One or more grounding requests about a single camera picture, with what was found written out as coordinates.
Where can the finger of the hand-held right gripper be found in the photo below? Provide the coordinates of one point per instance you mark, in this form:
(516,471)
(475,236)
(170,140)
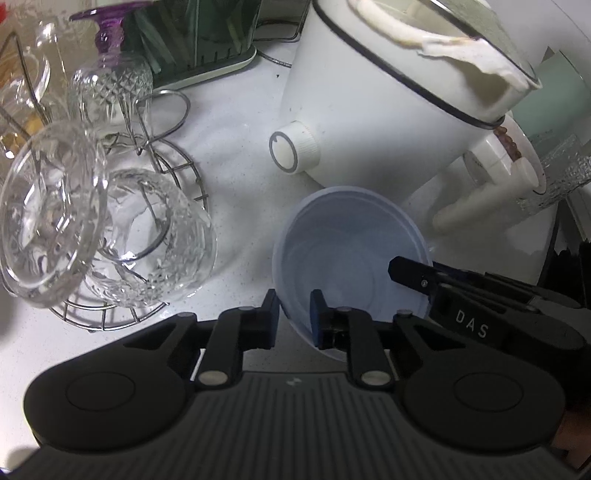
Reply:
(411,273)

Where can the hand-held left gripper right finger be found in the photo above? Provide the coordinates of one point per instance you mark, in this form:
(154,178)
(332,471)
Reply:
(316,318)

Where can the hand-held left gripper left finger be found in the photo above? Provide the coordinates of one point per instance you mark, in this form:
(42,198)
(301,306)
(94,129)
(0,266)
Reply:
(263,323)

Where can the light blue plastic bowl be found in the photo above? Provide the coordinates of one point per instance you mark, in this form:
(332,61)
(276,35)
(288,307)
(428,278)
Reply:
(351,230)

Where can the cut glass cup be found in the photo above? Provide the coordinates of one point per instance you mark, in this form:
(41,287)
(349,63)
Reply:
(184,240)
(51,207)

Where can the textured drinking glass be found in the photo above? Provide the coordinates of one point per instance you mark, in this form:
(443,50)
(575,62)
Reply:
(568,175)

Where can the floral bowl with brown food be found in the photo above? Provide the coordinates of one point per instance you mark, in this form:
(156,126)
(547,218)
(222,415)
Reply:
(531,161)

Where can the white electric cooking pot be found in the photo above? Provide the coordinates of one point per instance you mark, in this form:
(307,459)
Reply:
(369,101)

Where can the pale green container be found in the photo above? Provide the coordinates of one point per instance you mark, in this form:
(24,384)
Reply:
(554,92)

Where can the speckled grey pot lid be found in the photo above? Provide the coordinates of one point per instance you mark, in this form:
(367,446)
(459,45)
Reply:
(466,27)

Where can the purple-footed glass goblet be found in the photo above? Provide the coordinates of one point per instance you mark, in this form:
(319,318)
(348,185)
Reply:
(111,87)

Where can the green chopstick holder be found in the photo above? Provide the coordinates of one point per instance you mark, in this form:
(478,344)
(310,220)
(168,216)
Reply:
(194,46)

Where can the tall clear glass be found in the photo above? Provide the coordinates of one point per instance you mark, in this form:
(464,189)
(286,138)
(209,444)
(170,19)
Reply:
(27,69)

